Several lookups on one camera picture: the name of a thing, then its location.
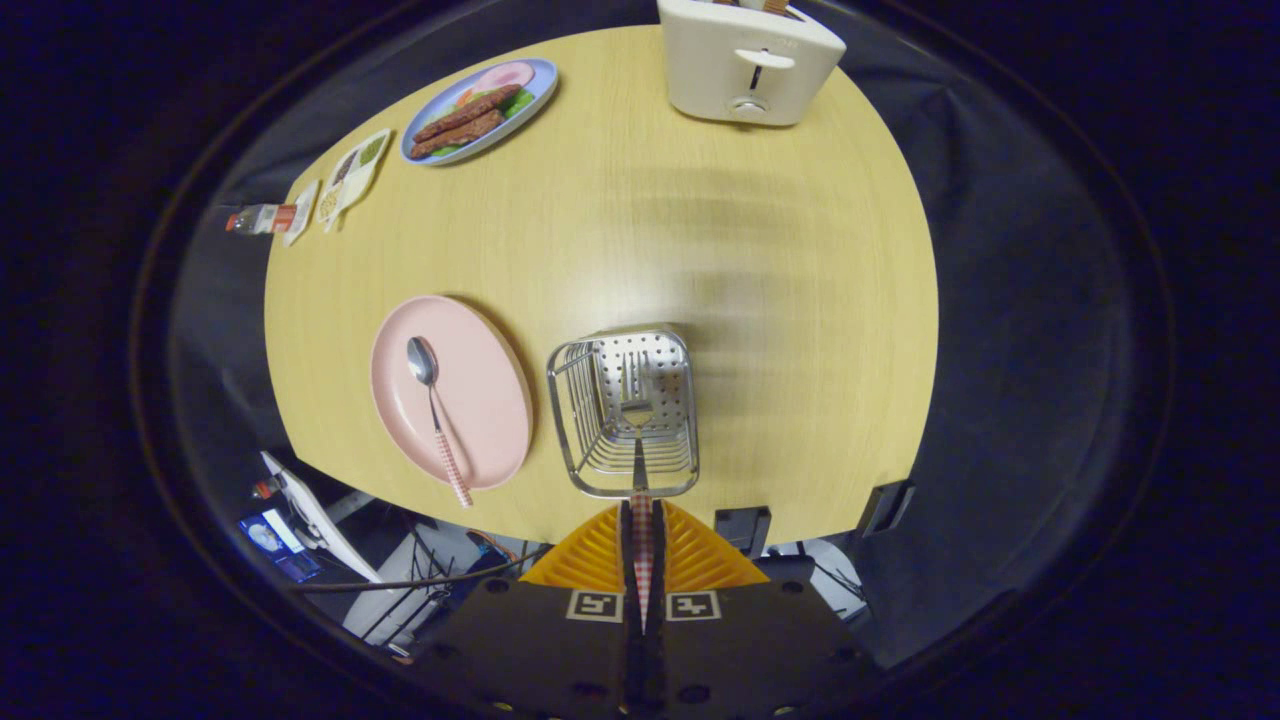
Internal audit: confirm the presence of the white tilted panel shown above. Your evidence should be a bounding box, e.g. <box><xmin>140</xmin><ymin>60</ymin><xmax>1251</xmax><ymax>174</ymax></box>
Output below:
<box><xmin>262</xmin><ymin>450</ymin><xmax>381</xmax><ymax>583</ymax></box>

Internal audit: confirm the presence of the white square coaster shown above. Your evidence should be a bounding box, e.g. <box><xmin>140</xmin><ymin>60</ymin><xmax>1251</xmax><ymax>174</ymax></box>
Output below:
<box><xmin>282</xmin><ymin>179</ymin><xmax>321</xmax><ymax>247</ymax></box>

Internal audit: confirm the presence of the white toaster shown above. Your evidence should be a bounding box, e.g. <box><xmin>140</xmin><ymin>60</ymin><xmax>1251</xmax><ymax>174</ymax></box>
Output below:
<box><xmin>657</xmin><ymin>0</ymin><xmax>847</xmax><ymax>127</ymax></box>

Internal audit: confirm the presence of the pink ham slice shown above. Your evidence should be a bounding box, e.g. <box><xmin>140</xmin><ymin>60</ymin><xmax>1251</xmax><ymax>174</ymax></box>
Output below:
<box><xmin>472</xmin><ymin>62</ymin><xmax>536</xmax><ymax>96</ymax></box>

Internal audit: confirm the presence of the black cable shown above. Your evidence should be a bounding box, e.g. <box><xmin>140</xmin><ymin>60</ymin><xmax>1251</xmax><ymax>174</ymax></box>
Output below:
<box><xmin>290</xmin><ymin>545</ymin><xmax>551</xmax><ymax>593</ymax></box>

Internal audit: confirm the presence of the blue oval plate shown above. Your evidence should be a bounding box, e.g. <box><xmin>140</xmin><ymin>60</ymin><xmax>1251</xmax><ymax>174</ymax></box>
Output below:
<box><xmin>400</xmin><ymin>57</ymin><xmax>559</xmax><ymax>166</ymax></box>

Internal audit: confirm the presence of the clear plastic bottle red label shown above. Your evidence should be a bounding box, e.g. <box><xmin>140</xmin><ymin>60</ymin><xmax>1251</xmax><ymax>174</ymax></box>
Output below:
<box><xmin>225</xmin><ymin>203</ymin><xmax>299</xmax><ymax>236</ymax></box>

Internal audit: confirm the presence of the white divided condiment dish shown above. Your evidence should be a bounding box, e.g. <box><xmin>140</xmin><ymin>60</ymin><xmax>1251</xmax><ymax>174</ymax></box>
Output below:
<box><xmin>316</xmin><ymin>128</ymin><xmax>392</xmax><ymax>233</ymax></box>

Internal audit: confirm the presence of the spoon with checked handle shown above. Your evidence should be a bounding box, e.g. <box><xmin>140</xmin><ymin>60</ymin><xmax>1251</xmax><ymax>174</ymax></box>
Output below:
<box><xmin>406</xmin><ymin>336</ymin><xmax>475</xmax><ymax>509</ymax></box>

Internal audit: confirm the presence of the black table clamp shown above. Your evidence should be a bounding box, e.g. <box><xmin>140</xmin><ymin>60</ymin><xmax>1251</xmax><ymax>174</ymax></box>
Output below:
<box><xmin>858</xmin><ymin>480</ymin><xmax>916</xmax><ymax>538</ymax></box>
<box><xmin>714</xmin><ymin>506</ymin><xmax>773</xmax><ymax>557</ymax></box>

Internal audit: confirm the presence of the fork with checked handle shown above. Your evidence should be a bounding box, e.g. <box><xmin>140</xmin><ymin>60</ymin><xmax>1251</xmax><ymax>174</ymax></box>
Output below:
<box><xmin>618</xmin><ymin>350</ymin><xmax>656</xmax><ymax>635</ymax></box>

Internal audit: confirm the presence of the brown sausage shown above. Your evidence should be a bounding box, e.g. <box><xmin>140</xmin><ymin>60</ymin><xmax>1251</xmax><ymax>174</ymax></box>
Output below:
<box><xmin>414</xmin><ymin>84</ymin><xmax>523</xmax><ymax>143</ymax></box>
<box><xmin>411</xmin><ymin>109</ymin><xmax>506</xmax><ymax>159</ymax></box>

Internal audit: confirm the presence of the blue lit screen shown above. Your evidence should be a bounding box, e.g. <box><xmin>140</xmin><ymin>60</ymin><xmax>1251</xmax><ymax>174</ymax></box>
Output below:
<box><xmin>238</xmin><ymin>510</ymin><xmax>321</xmax><ymax>583</ymax></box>

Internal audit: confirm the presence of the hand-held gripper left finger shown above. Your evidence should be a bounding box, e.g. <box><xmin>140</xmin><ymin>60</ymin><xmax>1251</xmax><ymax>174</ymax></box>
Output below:
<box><xmin>420</xmin><ymin>503</ymin><xmax>641</xmax><ymax>720</ymax></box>

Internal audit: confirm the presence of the pink round plate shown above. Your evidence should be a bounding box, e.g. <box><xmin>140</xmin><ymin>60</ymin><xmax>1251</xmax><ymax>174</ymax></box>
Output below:
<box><xmin>370</xmin><ymin>295</ymin><xmax>534</xmax><ymax>491</ymax></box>

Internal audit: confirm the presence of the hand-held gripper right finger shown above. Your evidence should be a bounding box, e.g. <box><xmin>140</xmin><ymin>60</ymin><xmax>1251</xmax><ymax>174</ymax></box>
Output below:
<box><xmin>650</xmin><ymin>500</ymin><xmax>881</xmax><ymax>720</ymax></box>

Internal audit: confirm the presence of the metal wire cutlery basket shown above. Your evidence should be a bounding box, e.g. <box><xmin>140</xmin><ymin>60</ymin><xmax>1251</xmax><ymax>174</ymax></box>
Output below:
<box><xmin>546</xmin><ymin>323</ymin><xmax>701</xmax><ymax>500</ymax></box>

